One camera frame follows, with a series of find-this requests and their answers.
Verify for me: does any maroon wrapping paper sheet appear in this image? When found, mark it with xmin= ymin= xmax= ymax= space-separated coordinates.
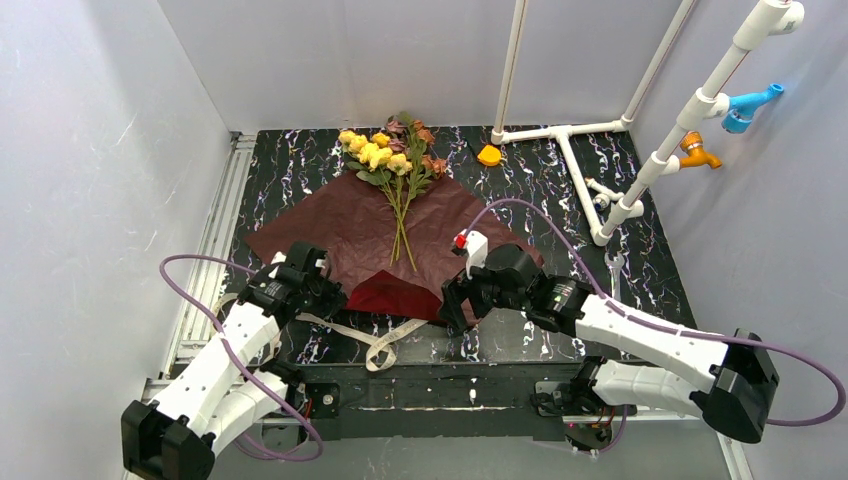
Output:
xmin=243 ymin=173 xmax=546 ymax=326

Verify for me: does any orange fake flower stem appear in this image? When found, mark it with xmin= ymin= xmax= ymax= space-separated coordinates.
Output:
xmin=390 ymin=111 xmax=450 ymax=266

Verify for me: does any yellow fake flower bunch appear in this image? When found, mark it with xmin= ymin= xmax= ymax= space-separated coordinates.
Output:
xmin=337 ymin=130 xmax=418 ymax=272

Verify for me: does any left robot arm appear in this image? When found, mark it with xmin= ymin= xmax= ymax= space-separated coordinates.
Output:
xmin=120 ymin=241 xmax=348 ymax=479

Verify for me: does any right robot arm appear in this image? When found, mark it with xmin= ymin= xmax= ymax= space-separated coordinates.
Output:
xmin=438 ymin=232 xmax=779 ymax=444

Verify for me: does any pink fake flower stem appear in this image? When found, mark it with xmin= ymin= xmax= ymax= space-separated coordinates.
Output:
xmin=386 ymin=116 xmax=412 ymax=264

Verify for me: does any beige ribbon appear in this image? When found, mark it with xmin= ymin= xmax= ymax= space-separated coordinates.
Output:
xmin=211 ymin=291 xmax=431 ymax=374

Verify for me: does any silver wrench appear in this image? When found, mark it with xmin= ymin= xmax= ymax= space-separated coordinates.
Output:
xmin=604 ymin=252 xmax=625 ymax=301

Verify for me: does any white pipe valve fitting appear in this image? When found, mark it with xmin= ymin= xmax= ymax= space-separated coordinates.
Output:
xmin=584 ymin=177 xmax=624 ymax=212

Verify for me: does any orange plastic piece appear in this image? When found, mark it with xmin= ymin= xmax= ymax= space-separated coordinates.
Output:
xmin=476 ymin=144 xmax=503 ymax=167

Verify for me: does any orange plastic tap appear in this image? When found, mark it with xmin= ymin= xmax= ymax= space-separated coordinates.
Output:
xmin=680 ymin=131 xmax=722 ymax=170

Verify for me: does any blue plastic tap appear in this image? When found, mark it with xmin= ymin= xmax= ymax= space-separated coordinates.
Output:
xmin=721 ymin=83 xmax=784 ymax=134

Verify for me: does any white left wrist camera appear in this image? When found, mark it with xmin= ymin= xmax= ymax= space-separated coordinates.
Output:
xmin=268 ymin=251 xmax=286 ymax=265

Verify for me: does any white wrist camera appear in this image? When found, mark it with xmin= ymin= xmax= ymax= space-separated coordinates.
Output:
xmin=453 ymin=229 xmax=489 ymax=278
xmin=268 ymin=251 xmax=286 ymax=265

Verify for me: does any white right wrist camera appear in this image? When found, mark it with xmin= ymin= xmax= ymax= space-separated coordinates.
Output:
xmin=453 ymin=229 xmax=489 ymax=278

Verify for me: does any aluminium frame rail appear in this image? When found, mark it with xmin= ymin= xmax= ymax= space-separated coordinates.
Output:
xmin=141 ymin=133 xmax=257 ymax=402

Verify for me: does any white PVC pipe frame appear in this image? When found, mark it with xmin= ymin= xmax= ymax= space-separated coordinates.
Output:
xmin=490 ymin=0 xmax=808 ymax=248

